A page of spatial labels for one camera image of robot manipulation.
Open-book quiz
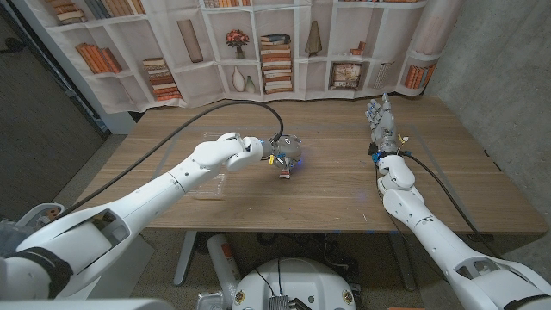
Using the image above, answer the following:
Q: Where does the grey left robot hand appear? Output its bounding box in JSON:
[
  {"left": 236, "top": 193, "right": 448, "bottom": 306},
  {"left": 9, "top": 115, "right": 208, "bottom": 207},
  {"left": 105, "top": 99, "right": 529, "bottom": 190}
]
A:
[{"left": 269, "top": 133, "right": 303, "bottom": 173}]

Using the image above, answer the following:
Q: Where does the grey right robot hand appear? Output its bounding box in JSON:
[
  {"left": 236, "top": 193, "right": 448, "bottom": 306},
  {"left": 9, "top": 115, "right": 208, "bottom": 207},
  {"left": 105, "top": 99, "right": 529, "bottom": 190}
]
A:
[{"left": 364, "top": 91, "right": 401, "bottom": 154}]

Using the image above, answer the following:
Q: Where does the clear plastic clamshell container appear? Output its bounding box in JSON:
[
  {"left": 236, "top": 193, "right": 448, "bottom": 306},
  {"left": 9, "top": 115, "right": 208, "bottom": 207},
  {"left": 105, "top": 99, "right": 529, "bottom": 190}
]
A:
[{"left": 188, "top": 131, "right": 237, "bottom": 202}]

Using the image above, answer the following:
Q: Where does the printed bookshelf backdrop cloth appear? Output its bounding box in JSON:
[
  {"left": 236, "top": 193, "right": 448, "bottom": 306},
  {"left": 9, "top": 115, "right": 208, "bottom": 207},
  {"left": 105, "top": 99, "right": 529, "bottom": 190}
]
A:
[{"left": 10, "top": 0, "right": 466, "bottom": 114}]

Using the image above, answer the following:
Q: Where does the white roll with orange label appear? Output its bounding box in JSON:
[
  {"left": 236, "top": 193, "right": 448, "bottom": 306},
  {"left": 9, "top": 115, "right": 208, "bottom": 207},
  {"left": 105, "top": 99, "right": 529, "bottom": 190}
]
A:
[{"left": 206, "top": 232, "right": 242, "bottom": 309}]

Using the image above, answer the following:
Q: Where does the white robot torso base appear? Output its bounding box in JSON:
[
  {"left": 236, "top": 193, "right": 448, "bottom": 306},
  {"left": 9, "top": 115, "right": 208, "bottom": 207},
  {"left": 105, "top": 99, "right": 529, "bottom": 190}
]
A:
[{"left": 232, "top": 257, "right": 357, "bottom": 310}]

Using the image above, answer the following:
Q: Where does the grey metal table leg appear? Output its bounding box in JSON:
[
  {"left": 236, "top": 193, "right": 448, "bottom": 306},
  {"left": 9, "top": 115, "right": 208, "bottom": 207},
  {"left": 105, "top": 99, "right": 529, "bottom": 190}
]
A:
[
  {"left": 173, "top": 231, "right": 198, "bottom": 287},
  {"left": 389, "top": 233, "right": 418, "bottom": 292}
]

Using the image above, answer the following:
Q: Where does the white flat floor platform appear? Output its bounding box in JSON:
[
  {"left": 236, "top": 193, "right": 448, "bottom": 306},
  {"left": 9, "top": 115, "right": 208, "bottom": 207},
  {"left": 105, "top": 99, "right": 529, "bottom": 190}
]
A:
[{"left": 64, "top": 234, "right": 155, "bottom": 301}]

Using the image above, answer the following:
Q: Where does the person's leg in jeans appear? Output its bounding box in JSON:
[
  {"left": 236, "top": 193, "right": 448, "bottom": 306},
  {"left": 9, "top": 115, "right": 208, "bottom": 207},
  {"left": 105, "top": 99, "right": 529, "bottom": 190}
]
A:
[{"left": 0, "top": 221, "right": 34, "bottom": 257}]

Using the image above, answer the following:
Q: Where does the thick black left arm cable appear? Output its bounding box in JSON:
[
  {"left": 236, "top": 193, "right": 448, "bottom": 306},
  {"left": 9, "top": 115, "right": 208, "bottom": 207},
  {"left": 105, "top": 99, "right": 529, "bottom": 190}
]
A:
[{"left": 55, "top": 99, "right": 285, "bottom": 216}]

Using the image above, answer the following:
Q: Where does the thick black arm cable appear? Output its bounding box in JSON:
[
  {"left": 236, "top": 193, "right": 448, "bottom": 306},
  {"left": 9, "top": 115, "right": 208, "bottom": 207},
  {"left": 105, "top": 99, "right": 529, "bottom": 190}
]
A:
[
  {"left": 399, "top": 150, "right": 503, "bottom": 259},
  {"left": 55, "top": 99, "right": 285, "bottom": 216}
]

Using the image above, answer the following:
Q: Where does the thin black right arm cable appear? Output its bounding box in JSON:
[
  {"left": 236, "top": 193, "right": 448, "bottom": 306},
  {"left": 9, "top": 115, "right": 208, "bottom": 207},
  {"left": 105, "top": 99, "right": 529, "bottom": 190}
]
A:
[{"left": 374, "top": 165, "right": 449, "bottom": 281}]

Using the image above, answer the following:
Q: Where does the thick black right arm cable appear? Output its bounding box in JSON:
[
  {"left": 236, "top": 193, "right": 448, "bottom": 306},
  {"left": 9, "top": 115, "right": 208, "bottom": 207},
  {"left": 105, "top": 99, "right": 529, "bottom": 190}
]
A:
[{"left": 399, "top": 150, "right": 503, "bottom": 259}]

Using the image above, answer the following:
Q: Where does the black floor cable tangle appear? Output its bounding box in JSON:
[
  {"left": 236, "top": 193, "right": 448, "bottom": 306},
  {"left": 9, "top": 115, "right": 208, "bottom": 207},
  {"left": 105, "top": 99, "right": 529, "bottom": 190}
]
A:
[{"left": 320, "top": 233, "right": 361, "bottom": 276}]

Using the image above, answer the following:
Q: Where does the black door handle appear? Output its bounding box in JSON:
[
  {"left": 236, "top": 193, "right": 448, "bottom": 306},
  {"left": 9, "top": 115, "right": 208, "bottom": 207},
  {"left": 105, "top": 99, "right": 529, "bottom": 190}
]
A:
[{"left": 0, "top": 36, "right": 26, "bottom": 55}]

